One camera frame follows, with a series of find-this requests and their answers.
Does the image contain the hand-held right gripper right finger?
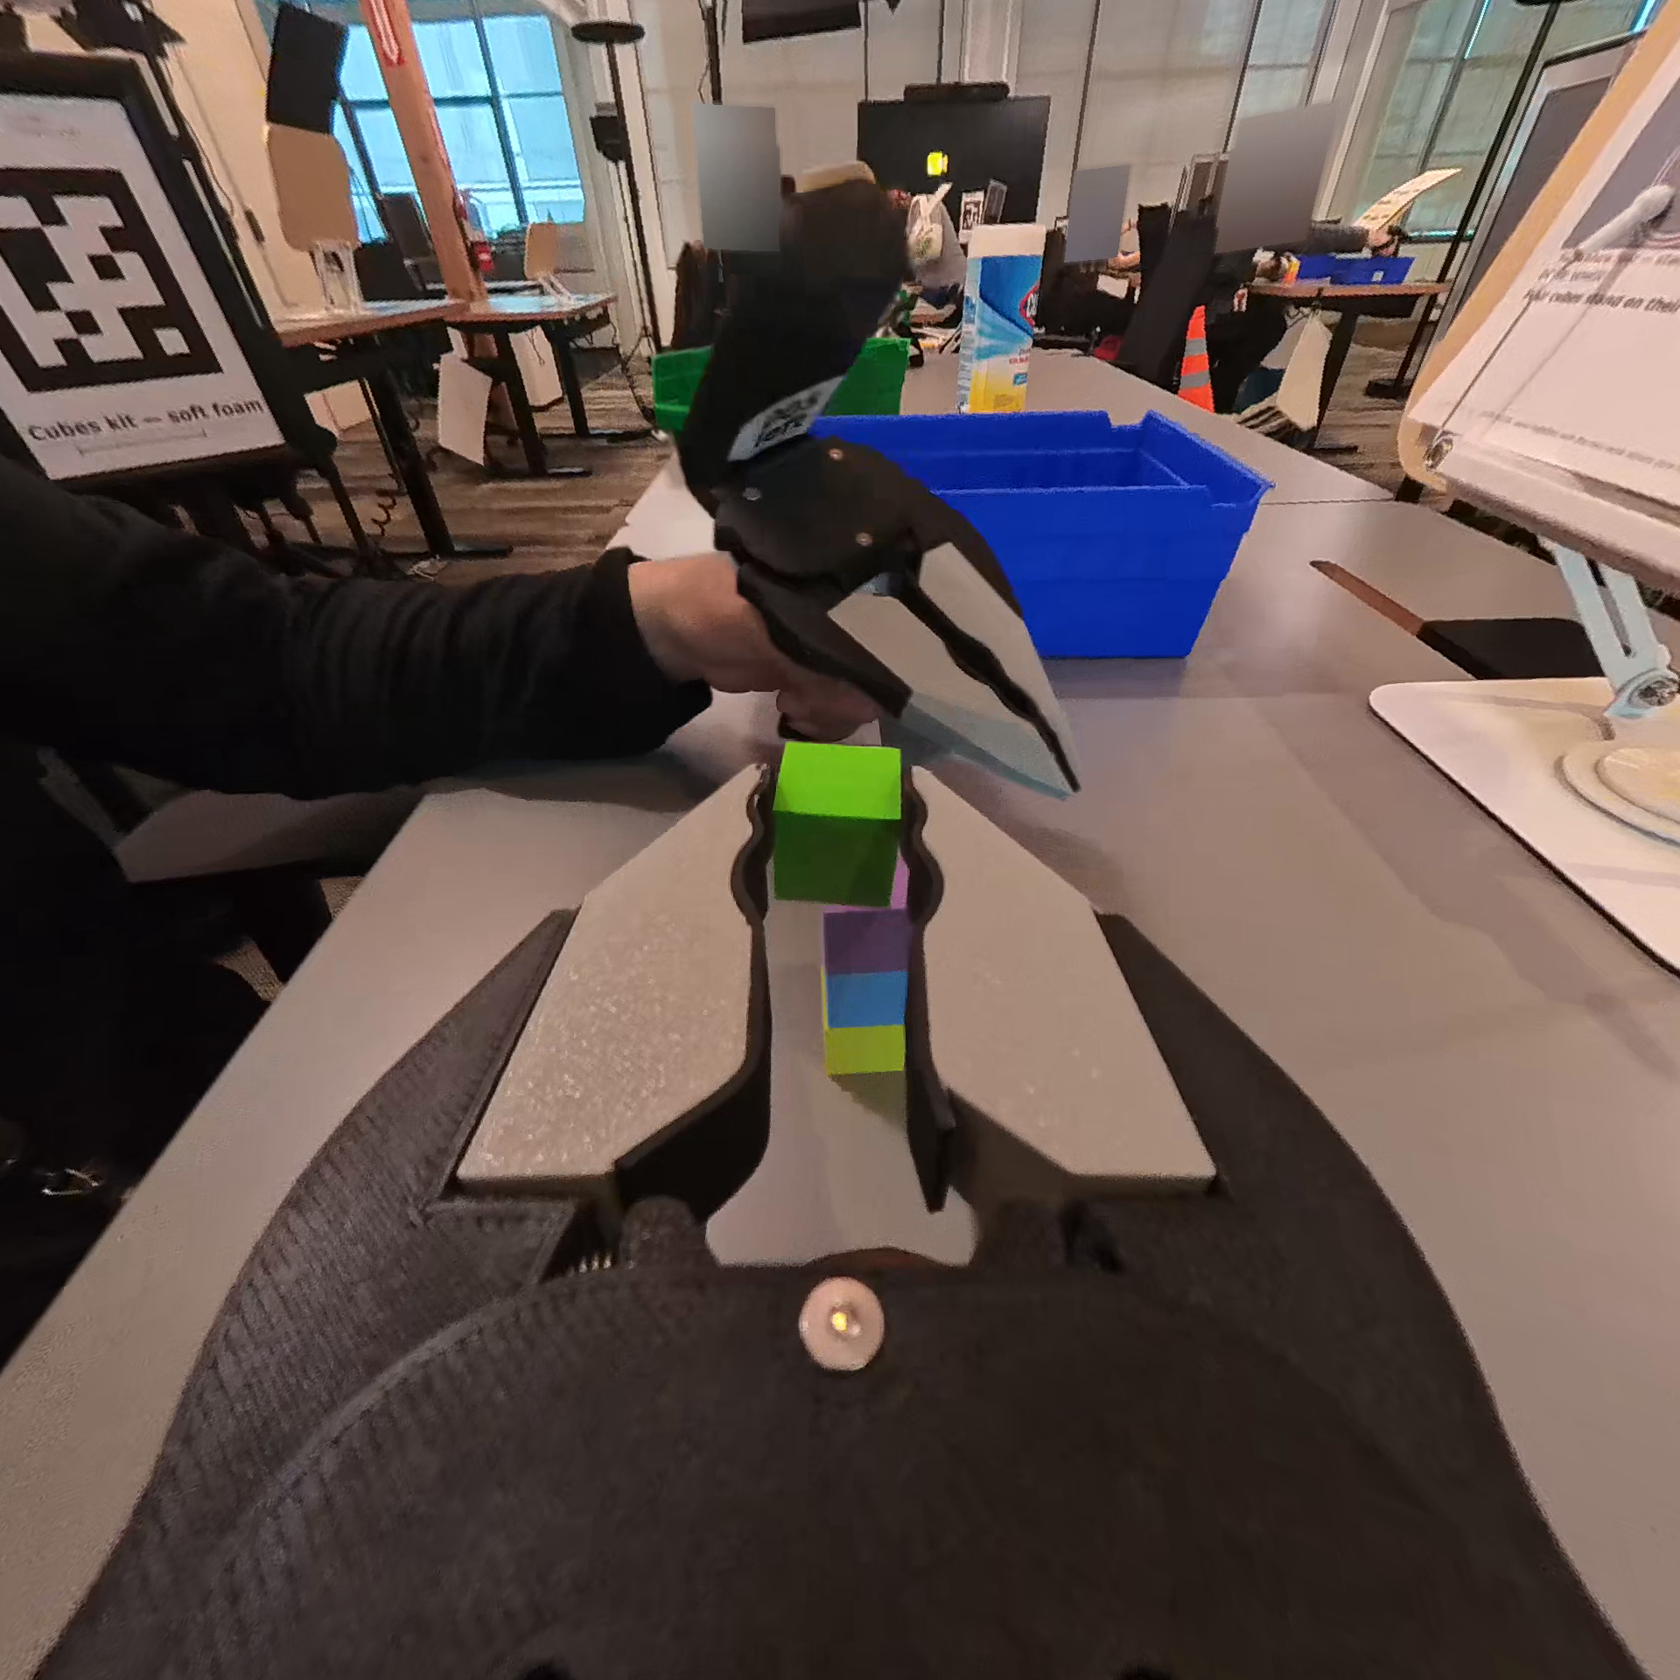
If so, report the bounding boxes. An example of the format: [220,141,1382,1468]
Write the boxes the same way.
[903,769,1221,1215]

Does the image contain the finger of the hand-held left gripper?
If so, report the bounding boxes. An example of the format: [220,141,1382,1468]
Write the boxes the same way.
[903,533,1085,791]
[826,581,1072,800]

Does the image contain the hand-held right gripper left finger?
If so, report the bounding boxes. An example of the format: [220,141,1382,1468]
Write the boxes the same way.
[455,765,776,1199]

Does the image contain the green foam cube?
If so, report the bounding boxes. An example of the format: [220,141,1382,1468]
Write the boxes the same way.
[773,743,906,908]

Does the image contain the person's left forearm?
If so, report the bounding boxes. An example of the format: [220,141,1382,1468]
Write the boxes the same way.
[0,452,716,806]

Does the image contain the blue foam cube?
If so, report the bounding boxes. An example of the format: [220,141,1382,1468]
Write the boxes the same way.
[822,968,911,1035]

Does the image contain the purple foam cube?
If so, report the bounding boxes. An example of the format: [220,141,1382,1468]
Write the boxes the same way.
[820,860,915,977]

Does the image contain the person's left hand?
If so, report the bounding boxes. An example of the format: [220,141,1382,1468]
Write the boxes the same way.
[628,548,897,744]

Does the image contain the blue plastic bin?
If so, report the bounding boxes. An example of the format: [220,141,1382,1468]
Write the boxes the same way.
[810,410,1275,660]

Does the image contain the green plastic bin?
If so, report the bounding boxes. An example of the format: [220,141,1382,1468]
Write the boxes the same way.
[653,337,917,442]

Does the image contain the disinfecting wipes canister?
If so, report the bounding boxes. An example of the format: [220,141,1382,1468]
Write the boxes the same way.
[957,224,1050,417]

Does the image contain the white paper sheet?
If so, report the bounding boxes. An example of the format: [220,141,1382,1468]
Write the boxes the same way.
[435,353,498,464]

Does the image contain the wooden top desk black legs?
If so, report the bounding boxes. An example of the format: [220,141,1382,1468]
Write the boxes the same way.
[269,293,621,560]

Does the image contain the wooden book stand white base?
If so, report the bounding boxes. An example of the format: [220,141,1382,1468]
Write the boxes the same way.
[1369,0,1680,977]

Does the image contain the large paned window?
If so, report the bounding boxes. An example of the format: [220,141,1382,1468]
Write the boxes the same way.
[335,12,588,233]

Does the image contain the person's dark clothed body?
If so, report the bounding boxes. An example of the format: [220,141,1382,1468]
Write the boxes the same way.
[0,735,363,1373]

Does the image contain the black floor lamp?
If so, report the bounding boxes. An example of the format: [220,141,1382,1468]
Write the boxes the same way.
[570,18,664,351]

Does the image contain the wooden pillar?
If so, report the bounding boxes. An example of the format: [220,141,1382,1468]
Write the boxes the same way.
[361,0,484,307]

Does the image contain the printed instruction sheet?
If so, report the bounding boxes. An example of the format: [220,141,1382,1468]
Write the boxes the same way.
[1437,40,1680,513]

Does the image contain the black hanging panel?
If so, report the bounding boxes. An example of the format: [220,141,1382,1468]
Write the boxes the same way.
[266,3,350,136]

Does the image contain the framed tag sign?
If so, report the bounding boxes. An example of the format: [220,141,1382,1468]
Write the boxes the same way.
[0,53,338,490]

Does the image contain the black wall screen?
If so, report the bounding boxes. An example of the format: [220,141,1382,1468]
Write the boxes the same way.
[857,93,1053,215]

